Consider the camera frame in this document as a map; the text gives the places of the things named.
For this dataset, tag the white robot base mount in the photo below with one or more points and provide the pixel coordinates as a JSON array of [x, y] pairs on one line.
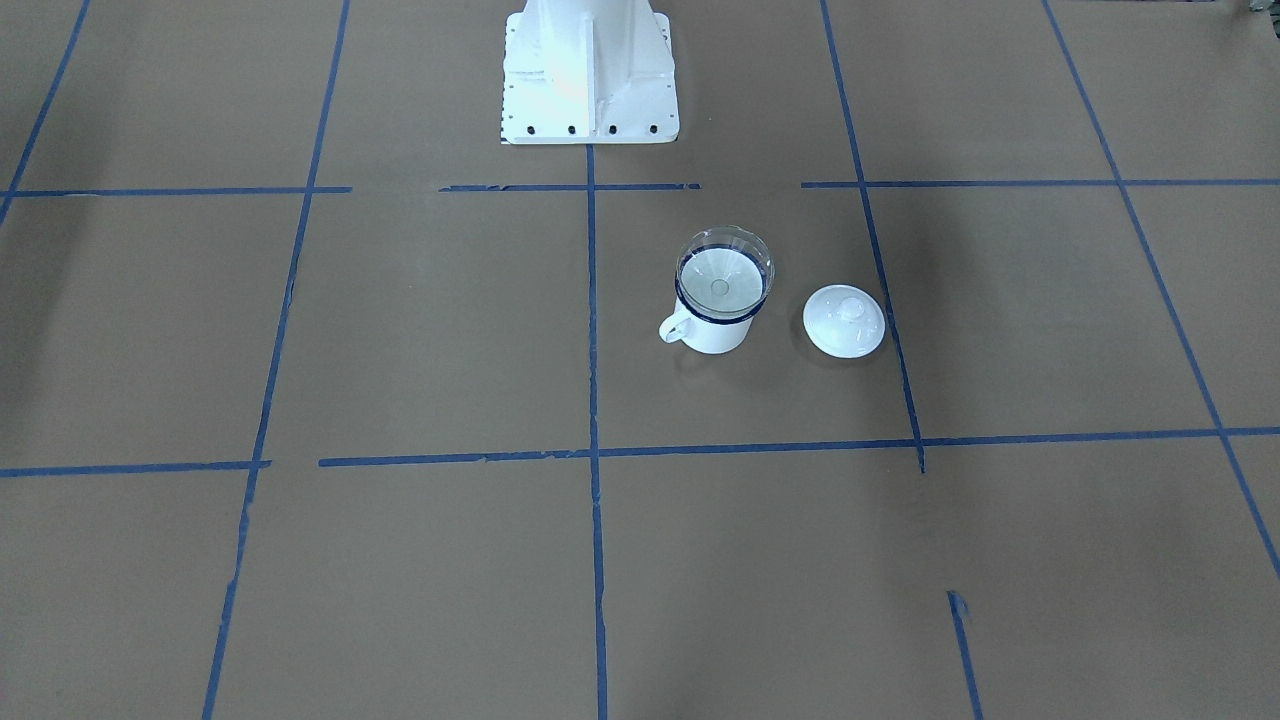
[[580, 72]]

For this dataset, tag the white enamel mug blue rim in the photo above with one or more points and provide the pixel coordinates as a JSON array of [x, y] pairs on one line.
[[704, 331]]

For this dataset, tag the white enamel mug lid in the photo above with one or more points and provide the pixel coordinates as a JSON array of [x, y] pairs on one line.
[[843, 321]]

